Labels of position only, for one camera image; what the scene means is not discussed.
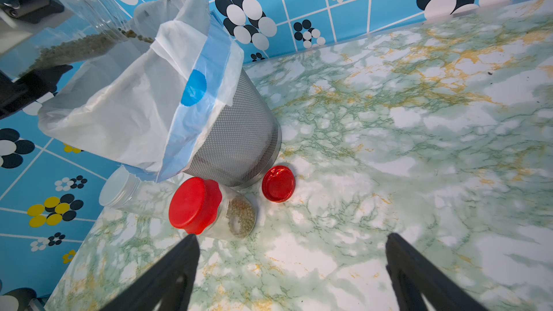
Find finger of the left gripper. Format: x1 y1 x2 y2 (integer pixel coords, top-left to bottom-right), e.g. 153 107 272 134
1 65 73 119

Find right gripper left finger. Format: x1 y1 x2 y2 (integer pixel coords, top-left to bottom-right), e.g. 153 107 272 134
102 234 200 310

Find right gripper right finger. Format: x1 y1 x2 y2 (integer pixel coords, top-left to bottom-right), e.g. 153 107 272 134
385 233 485 311

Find clear jar of mung beans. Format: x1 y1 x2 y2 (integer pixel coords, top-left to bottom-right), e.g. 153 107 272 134
1 0 154 79

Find small red jar lid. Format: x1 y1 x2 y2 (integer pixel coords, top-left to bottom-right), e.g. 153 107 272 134
262 165 296 203

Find clear jar large red lid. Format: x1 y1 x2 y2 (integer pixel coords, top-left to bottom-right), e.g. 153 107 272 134
168 177 257 240

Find tall clear jar white lid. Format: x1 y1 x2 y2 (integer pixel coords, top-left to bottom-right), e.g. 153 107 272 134
99 166 192 222

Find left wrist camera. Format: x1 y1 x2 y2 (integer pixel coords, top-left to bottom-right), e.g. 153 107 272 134
1 0 71 55

